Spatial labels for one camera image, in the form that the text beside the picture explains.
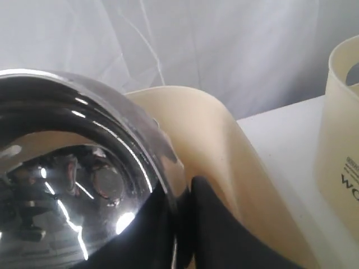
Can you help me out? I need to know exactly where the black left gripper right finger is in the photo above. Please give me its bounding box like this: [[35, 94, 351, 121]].
[[186, 176, 299, 268]]

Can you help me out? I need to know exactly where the steel bowl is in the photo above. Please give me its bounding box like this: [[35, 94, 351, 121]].
[[1, 69, 192, 268]]

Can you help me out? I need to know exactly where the cream bin with circle mark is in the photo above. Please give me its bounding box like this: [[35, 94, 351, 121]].
[[127, 86, 319, 268]]

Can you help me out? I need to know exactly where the white backdrop curtain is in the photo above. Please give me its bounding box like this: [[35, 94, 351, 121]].
[[1, 1, 358, 118]]

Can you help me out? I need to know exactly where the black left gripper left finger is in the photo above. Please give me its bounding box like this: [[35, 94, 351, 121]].
[[84, 184, 174, 268]]

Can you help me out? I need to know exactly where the cream bin with triangle mark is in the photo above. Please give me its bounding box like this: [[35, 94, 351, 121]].
[[312, 40, 359, 210]]

